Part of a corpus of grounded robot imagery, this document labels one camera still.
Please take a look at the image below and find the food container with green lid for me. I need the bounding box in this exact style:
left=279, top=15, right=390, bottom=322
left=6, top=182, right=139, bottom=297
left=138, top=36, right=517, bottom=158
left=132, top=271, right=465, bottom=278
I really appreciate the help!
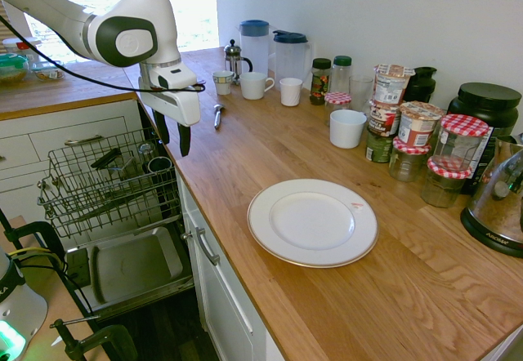
left=0, top=53, right=30, bottom=85

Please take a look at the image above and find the wire dishwasher rack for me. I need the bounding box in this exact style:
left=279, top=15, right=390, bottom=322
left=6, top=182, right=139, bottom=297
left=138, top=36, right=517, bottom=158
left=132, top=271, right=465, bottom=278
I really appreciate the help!
left=36, top=127, right=183, bottom=239

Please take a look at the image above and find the spice jar with black lid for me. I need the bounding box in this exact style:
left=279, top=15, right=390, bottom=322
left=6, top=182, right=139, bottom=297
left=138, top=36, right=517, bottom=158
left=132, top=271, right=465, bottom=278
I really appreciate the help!
left=309, top=57, right=333, bottom=106

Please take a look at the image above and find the white mug with handle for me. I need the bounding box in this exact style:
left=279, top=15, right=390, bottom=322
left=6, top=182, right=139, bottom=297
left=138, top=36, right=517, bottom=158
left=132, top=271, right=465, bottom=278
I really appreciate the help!
left=239, top=71, right=275, bottom=100

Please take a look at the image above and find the black shaker bottle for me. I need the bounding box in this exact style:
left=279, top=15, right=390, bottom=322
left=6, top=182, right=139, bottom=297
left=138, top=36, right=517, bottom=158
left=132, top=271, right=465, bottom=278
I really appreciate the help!
left=402, top=65, right=438, bottom=105

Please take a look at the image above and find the red and white oatmeal cup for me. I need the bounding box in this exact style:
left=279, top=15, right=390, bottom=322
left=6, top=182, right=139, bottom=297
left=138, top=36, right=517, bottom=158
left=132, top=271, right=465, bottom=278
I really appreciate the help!
left=396, top=100, right=445, bottom=148

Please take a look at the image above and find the metal cabinet door handle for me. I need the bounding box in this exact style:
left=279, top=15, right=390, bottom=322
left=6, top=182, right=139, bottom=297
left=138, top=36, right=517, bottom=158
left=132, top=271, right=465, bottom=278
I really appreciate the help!
left=181, top=226, right=221, bottom=267

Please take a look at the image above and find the oatmeal cup with white label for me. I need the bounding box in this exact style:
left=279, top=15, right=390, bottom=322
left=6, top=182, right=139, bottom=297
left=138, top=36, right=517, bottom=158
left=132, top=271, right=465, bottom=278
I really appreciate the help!
left=373, top=64, right=417, bottom=107

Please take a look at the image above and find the white drawer cabinet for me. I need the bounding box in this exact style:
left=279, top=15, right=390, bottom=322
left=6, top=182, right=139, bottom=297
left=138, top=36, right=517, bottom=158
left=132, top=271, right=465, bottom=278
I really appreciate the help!
left=0, top=98, right=144, bottom=231

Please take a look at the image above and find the black detergent compartment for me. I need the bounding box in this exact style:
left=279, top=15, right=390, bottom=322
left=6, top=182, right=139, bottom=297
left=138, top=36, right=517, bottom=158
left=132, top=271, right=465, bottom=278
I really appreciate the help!
left=65, top=247, right=92, bottom=289

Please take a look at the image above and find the yellow cable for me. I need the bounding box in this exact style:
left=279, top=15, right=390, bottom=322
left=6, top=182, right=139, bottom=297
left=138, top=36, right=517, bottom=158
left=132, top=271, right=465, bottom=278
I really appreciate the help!
left=7, top=247, right=66, bottom=274

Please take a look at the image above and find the wooden robot mounting board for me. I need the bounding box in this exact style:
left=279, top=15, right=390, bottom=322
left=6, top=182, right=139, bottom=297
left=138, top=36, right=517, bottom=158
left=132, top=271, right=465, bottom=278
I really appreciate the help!
left=0, top=213, right=108, bottom=361

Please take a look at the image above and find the patterned paper cup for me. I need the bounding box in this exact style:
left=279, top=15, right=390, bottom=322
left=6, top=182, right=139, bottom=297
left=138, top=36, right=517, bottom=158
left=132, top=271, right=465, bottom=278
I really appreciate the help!
left=212, top=70, right=235, bottom=96

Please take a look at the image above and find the black protein powder tub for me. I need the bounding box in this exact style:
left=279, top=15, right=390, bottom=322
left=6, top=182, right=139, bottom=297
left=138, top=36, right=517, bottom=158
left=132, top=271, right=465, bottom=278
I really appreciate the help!
left=446, top=82, right=523, bottom=197

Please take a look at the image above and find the small jar with checkered lid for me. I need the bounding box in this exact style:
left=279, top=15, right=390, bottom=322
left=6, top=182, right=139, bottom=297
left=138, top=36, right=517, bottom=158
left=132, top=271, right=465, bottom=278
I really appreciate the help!
left=324, top=91, right=353, bottom=127

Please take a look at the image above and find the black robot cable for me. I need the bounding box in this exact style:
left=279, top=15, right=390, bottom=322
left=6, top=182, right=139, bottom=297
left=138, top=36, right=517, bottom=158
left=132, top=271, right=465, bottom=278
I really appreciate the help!
left=0, top=14, right=207, bottom=93

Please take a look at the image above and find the metal drawer handle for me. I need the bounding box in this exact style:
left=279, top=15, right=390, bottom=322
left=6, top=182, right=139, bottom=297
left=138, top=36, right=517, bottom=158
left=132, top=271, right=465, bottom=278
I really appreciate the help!
left=64, top=134, right=105, bottom=146

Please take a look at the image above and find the clear jar with green lid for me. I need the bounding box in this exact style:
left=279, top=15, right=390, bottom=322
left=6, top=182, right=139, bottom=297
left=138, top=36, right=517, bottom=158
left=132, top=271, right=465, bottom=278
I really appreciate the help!
left=330, top=55, right=353, bottom=95

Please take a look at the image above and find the glass French press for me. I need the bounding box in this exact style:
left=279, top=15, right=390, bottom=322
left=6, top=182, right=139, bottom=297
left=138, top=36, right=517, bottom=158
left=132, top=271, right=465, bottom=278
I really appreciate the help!
left=223, top=38, right=253, bottom=86

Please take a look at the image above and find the dark cup in rack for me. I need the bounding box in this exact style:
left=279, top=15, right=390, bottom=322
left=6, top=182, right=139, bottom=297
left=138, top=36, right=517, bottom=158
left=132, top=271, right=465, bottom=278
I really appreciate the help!
left=147, top=156, right=173, bottom=173

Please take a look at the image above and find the stainless steel electric kettle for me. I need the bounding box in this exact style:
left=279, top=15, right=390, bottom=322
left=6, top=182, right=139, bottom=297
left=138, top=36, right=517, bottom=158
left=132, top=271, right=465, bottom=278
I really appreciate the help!
left=459, top=131, right=523, bottom=259

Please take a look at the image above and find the open dishwasher door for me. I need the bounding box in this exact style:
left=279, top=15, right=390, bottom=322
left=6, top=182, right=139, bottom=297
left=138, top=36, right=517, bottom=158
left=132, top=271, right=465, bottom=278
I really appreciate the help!
left=64, top=225, right=195, bottom=321

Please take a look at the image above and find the green tin can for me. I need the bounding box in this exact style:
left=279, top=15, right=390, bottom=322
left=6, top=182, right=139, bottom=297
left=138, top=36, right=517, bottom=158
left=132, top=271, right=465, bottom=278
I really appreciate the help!
left=364, top=127, right=396, bottom=164

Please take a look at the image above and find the glass jar with checkered lid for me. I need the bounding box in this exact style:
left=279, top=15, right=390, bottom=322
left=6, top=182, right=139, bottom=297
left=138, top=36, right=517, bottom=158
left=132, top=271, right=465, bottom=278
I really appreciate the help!
left=387, top=136, right=432, bottom=183
left=419, top=157, right=472, bottom=209

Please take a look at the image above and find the clear pitcher with dark lid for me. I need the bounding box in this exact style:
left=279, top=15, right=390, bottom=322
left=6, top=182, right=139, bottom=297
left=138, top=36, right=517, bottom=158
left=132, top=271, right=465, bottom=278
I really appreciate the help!
left=272, top=29, right=314, bottom=91

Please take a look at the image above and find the metal spoon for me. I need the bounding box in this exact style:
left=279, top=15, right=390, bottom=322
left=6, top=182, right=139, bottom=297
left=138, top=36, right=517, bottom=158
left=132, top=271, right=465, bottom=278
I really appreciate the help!
left=212, top=103, right=227, bottom=130

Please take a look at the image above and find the dark green screw clamp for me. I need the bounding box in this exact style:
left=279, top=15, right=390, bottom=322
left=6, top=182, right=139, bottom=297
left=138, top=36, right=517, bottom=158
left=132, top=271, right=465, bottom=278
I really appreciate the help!
left=49, top=318, right=139, bottom=361

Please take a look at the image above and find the white plate with gold rim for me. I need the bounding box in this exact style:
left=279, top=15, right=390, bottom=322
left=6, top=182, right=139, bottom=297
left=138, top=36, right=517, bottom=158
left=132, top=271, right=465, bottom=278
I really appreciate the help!
left=246, top=178, right=380, bottom=270

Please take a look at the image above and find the white ribbed cup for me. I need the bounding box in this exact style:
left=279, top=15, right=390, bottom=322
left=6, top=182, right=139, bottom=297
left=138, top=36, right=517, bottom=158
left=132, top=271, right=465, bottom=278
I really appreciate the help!
left=279, top=77, right=304, bottom=108

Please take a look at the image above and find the white container with red mark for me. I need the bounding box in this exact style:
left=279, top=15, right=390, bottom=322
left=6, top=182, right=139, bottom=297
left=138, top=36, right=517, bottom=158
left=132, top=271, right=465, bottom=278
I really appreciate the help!
left=2, top=37, right=42, bottom=63

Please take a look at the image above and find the black utensil in rack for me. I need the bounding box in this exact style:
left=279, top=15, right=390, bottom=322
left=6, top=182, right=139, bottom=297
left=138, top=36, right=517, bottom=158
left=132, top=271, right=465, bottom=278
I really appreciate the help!
left=90, top=147, right=123, bottom=170

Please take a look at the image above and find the wide white cup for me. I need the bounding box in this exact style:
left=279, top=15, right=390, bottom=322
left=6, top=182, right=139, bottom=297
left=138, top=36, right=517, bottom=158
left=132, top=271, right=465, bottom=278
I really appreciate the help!
left=329, top=109, right=368, bottom=149

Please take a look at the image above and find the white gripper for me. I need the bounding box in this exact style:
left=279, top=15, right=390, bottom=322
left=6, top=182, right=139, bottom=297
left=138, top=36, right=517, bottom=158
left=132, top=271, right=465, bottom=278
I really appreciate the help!
left=137, top=87, right=203, bottom=158

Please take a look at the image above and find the glass food container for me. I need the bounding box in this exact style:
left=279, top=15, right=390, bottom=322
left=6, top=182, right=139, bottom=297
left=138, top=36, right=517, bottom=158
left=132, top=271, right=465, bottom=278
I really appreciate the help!
left=31, top=59, right=66, bottom=82

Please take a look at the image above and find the white base cabinet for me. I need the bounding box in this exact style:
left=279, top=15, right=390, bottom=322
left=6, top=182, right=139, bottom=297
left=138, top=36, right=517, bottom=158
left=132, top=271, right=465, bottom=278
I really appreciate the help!
left=175, top=171, right=287, bottom=361

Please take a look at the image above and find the dark red oatmeal cup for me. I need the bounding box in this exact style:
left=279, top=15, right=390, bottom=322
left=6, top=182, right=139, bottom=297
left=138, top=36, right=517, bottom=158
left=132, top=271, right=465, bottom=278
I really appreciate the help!
left=369, top=99, right=402, bottom=137

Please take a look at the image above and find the clear drinking glass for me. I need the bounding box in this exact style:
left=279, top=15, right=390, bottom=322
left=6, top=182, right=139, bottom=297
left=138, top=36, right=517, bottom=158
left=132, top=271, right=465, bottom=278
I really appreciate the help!
left=349, top=74, right=375, bottom=113

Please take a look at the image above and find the large jar with checkered lid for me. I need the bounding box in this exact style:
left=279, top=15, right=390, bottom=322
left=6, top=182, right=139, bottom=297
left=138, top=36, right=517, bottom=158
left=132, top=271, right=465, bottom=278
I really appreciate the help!
left=431, top=114, right=490, bottom=173

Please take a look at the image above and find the tall pitcher with blue lid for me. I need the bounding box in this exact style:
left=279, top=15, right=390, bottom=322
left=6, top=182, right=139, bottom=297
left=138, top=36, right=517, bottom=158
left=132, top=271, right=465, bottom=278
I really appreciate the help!
left=239, top=19, right=270, bottom=79

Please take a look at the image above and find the clear glass in rack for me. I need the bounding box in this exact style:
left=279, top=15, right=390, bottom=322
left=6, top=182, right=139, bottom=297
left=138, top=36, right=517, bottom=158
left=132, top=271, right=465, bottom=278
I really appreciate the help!
left=137, top=141, right=156, bottom=164

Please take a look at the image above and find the black bar clamp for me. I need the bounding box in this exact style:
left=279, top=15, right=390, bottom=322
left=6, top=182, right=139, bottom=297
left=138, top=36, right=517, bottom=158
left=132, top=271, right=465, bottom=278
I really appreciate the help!
left=0, top=207, right=103, bottom=329

